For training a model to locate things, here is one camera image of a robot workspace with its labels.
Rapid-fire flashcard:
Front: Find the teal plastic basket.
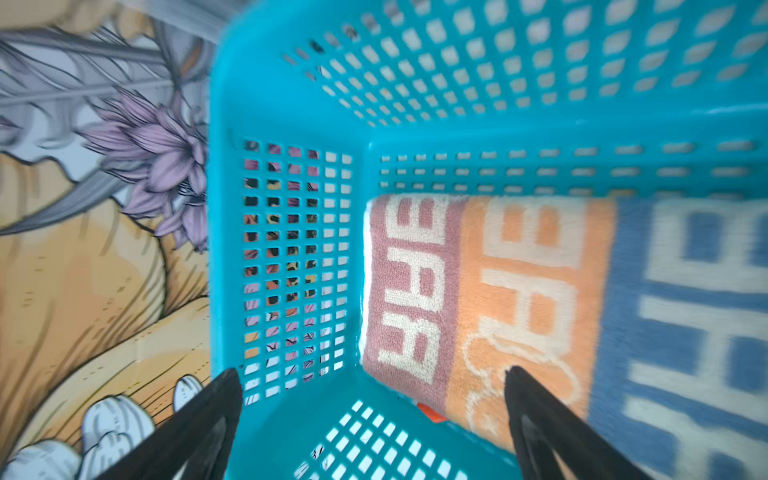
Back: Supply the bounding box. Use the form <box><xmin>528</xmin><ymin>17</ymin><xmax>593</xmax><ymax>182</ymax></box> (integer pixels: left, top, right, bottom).
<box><xmin>208</xmin><ymin>1</ymin><xmax>767</xmax><ymax>479</ymax></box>

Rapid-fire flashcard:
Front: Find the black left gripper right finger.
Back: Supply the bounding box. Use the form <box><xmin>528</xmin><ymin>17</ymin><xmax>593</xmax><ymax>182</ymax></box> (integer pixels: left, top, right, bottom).
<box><xmin>504</xmin><ymin>366</ymin><xmax>649</xmax><ymax>479</ymax></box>

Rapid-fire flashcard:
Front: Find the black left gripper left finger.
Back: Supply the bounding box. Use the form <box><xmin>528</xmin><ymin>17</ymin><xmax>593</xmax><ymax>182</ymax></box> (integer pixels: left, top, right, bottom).
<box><xmin>99</xmin><ymin>368</ymin><xmax>242</xmax><ymax>480</ymax></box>

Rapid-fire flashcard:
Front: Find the striped rabbit lettering towel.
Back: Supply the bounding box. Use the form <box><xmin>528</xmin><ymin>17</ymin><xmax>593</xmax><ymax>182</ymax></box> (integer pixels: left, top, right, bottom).
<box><xmin>360</xmin><ymin>194</ymin><xmax>767</xmax><ymax>479</ymax></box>

